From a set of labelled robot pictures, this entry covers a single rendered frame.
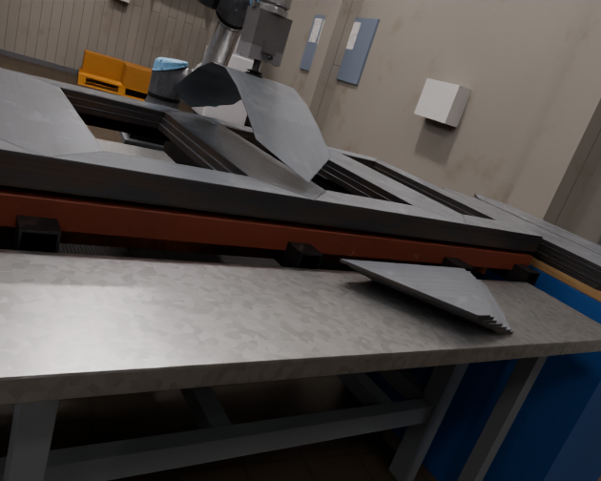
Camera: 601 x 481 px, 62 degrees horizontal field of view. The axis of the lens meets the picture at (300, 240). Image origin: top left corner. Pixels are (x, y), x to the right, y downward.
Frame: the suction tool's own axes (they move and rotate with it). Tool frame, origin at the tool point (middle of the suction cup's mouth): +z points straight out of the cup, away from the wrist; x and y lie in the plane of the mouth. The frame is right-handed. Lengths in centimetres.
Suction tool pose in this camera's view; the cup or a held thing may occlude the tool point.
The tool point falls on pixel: (252, 80)
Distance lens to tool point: 122.8
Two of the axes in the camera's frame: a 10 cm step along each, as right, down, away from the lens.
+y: 8.0, 0.7, 6.0
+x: -5.2, -4.2, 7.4
